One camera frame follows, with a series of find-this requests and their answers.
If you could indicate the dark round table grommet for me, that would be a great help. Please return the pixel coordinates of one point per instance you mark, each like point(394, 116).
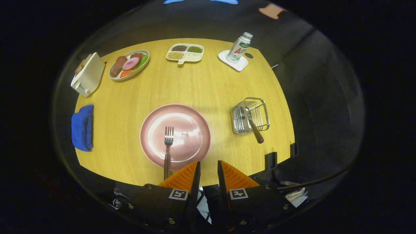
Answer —
point(249, 55)

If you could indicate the pink round plate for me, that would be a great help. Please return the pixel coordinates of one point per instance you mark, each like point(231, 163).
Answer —
point(188, 136)

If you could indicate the white oval food plate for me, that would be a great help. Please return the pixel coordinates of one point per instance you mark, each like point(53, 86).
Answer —
point(143, 66)

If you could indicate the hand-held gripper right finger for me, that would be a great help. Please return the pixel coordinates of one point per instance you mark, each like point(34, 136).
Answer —
point(222, 191)

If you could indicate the orange carrot slice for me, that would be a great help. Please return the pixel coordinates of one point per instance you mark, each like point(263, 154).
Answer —
point(125, 73)

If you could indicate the white crumpled sheet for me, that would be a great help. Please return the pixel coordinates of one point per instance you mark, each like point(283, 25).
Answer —
point(297, 196)

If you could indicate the blue cloth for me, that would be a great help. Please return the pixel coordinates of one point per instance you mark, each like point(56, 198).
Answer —
point(82, 128)

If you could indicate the pink ham slice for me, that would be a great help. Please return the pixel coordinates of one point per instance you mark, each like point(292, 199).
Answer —
point(130, 63)

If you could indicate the white toaster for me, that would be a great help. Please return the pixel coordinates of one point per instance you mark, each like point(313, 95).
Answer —
point(89, 74)

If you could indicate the black table clamp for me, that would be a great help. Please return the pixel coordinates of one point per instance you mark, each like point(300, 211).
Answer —
point(271, 161)
point(293, 149)

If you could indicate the green lettuce leaf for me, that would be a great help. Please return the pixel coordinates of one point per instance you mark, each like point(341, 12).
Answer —
point(143, 61)

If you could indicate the white divided bean dish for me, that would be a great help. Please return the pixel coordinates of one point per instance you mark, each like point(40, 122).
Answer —
point(195, 58)

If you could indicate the toast slice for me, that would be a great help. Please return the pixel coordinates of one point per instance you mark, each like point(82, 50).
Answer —
point(79, 67)
point(87, 58)

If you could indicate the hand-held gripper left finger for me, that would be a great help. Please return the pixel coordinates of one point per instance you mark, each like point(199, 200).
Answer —
point(195, 191)

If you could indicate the white drink bottle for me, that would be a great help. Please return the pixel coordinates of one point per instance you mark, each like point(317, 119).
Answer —
point(238, 49)

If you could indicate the white square coaster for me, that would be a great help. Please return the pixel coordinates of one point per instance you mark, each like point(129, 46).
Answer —
point(240, 65)

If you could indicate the brown meat slice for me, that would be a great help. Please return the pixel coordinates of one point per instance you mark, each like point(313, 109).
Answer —
point(117, 66)

